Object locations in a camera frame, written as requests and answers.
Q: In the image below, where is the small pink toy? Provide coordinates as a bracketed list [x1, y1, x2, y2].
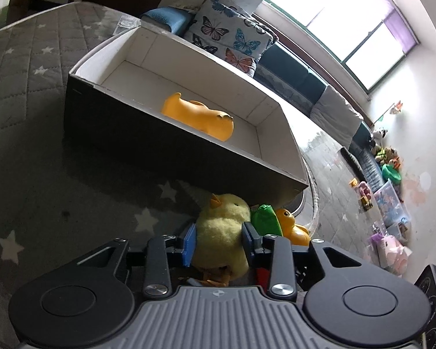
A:
[356, 181, 373, 199]

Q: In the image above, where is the green plastic bowl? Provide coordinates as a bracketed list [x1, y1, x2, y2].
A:
[381, 163, 403, 183]

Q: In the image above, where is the dark teal sofa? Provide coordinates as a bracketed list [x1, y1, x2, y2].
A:
[252, 42, 372, 147]

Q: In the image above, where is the pile of stuffed toys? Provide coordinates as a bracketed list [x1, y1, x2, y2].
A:
[370, 127, 402, 170]

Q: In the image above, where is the grey star quilted mat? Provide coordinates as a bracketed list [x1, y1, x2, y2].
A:
[0, 2, 320, 349]

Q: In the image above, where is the grey sofa blanket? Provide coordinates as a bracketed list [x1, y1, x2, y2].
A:
[310, 85, 364, 148]

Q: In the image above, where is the yellow plush chick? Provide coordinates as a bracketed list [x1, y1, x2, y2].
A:
[191, 193, 252, 289]

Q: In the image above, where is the small red object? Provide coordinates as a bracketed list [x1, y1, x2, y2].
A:
[256, 267, 273, 291]

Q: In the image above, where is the orange plastic animal toy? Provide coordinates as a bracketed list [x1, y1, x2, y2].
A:
[161, 92, 235, 142]

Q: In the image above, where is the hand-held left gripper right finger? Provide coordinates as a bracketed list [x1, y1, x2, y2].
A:
[242, 222, 363, 302]

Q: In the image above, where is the green plastic toy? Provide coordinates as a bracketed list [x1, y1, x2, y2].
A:
[250, 204, 284, 238]

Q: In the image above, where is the yellow rubber duck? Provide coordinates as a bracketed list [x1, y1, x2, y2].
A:
[275, 208, 311, 246]

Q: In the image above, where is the small clear plastic box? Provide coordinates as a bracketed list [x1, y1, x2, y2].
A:
[113, 16, 141, 35]

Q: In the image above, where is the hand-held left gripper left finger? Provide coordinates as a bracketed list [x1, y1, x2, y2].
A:
[76, 223, 197, 297]

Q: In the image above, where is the clear plastic storage bin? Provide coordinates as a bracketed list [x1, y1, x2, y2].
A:
[374, 180, 412, 227]

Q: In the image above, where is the black and white box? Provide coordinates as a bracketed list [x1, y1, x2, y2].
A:
[63, 25, 309, 204]

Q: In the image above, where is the butterfly print pillow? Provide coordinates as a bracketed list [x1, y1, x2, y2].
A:
[183, 0, 279, 78]

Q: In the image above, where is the blue pillow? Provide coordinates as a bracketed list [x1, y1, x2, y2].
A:
[142, 7, 196, 36]

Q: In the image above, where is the large window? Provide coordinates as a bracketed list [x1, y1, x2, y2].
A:
[265, 0, 419, 92]

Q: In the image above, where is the purple curtain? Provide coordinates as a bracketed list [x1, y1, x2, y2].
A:
[352, 0, 419, 56]

